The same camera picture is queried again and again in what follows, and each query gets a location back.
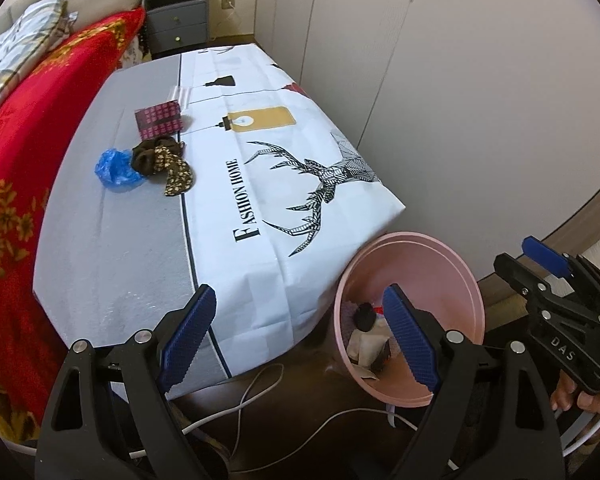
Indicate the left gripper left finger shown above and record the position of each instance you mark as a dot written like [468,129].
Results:
[180,333]

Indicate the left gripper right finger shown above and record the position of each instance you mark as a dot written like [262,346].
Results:
[417,334]

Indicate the black pink printed packet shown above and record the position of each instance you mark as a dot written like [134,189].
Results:
[163,119]

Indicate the right hand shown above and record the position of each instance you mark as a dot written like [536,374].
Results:
[565,397]

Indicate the printed white grey tablecloth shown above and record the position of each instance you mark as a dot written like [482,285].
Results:
[280,204]

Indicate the blue plastic bag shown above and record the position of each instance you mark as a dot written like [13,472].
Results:
[115,172]

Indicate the brown floral cloth scrunchie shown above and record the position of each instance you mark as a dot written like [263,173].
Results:
[164,155]

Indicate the red floral bedspread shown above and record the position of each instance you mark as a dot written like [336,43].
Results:
[37,123]

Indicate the white wardrobe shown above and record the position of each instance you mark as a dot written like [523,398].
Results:
[482,116]

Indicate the dark grey nightstand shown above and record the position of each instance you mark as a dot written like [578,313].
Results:
[176,26]

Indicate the plaid folded quilt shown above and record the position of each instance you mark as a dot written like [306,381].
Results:
[41,27]

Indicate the wall socket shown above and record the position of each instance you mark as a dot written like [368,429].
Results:
[228,2]

